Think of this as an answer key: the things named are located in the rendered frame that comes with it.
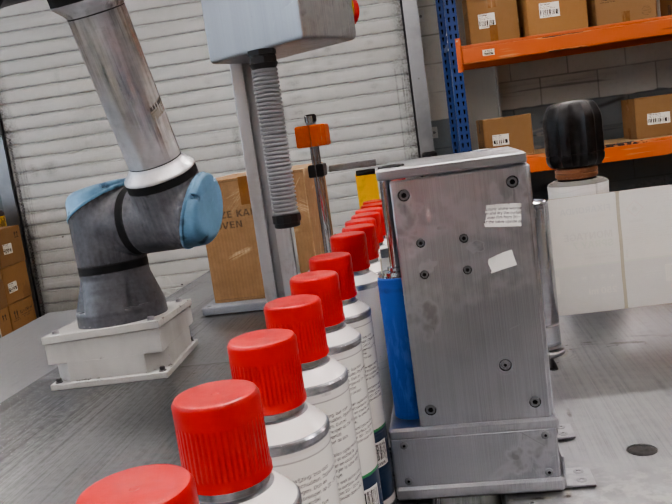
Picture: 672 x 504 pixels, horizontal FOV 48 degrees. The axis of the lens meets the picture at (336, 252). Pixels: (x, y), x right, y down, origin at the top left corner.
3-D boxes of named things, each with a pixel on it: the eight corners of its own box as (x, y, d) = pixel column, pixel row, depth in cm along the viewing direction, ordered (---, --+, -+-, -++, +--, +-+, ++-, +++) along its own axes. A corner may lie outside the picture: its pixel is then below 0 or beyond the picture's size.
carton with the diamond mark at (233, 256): (320, 292, 163) (303, 168, 159) (214, 303, 166) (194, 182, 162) (338, 266, 192) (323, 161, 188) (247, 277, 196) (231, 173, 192)
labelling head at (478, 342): (565, 491, 57) (532, 156, 54) (397, 502, 59) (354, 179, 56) (541, 421, 71) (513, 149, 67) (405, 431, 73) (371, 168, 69)
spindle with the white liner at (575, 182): (627, 308, 106) (609, 95, 102) (562, 314, 108) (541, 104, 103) (612, 294, 115) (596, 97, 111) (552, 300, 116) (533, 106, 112)
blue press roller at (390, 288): (440, 467, 60) (415, 268, 58) (400, 470, 61) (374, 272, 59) (440, 450, 64) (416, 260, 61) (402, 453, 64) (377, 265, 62)
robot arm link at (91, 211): (104, 260, 136) (89, 185, 134) (168, 251, 131) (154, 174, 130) (60, 271, 124) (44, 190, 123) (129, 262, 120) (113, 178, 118)
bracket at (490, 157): (527, 162, 54) (526, 148, 54) (375, 182, 56) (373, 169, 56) (510, 154, 67) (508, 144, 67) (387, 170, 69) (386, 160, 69)
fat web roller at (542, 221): (568, 357, 89) (553, 200, 86) (529, 360, 90) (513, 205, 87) (562, 346, 94) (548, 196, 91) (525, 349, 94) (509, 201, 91)
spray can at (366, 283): (402, 454, 69) (373, 234, 66) (346, 458, 69) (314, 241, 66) (404, 432, 74) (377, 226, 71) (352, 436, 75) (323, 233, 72)
